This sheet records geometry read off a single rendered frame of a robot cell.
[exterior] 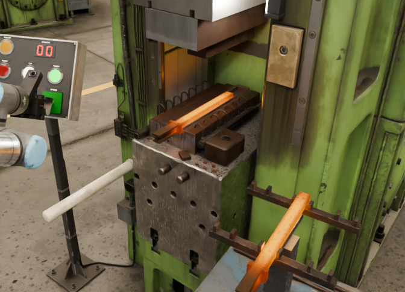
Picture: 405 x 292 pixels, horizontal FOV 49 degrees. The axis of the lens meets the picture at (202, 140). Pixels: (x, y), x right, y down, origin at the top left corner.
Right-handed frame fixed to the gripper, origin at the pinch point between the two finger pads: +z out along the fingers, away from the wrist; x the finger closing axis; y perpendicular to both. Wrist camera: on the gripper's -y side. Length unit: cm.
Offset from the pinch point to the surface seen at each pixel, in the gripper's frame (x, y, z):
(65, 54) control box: 3.1, -16.7, 2.0
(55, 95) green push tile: 1.2, -1.9, 1.3
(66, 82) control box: 4.5, -7.0, 2.0
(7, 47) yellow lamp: -19.3, -16.9, 1.6
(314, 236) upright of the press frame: 96, 35, 9
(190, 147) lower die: 52, 10, 0
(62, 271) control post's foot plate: -16, 81, 62
